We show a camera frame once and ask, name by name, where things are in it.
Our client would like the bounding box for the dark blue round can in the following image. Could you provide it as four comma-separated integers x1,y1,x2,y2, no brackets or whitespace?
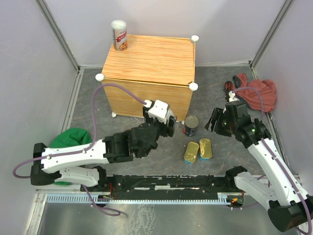
183,115,200,137

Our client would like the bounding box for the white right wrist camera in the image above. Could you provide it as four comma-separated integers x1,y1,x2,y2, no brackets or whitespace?
228,91,239,102

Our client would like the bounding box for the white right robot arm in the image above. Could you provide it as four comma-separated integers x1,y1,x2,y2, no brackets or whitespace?
205,100,313,235

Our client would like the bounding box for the red cloth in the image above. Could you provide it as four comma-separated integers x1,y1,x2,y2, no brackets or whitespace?
224,73,277,113

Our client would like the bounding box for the gold rectangular tin left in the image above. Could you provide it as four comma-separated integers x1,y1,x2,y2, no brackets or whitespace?
184,142,200,164

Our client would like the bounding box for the wooden cube cabinet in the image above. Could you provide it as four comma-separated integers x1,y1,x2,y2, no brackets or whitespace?
95,34,197,121

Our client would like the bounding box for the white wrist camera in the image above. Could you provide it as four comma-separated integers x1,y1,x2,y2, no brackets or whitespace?
228,91,239,102
144,100,170,124

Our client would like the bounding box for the green cloth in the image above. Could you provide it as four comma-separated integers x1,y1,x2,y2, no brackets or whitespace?
50,127,93,186

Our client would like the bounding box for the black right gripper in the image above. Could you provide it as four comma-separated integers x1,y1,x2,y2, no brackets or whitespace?
203,108,237,138

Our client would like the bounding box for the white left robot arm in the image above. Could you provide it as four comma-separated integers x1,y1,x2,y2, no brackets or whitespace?
30,107,176,191

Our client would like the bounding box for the tall white-lid can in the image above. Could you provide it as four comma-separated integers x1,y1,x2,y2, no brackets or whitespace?
111,20,128,51
168,110,177,120

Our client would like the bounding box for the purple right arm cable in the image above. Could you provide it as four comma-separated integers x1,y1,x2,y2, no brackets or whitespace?
231,87,310,235

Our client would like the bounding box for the gold rectangular tin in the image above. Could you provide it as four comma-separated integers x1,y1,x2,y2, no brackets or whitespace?
200,139,213,161
184,142,200,164

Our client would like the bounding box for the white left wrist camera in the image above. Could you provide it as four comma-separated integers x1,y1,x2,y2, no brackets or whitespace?
144,100,170,124

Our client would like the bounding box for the light blue cable duct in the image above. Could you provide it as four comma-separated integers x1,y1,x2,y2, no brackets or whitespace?
46,193,231,206

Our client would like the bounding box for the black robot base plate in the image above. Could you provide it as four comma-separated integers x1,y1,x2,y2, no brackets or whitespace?
88,175,242,199

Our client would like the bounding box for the gold rectangular tin right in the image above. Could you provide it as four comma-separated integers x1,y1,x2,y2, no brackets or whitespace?
200,139,213,161

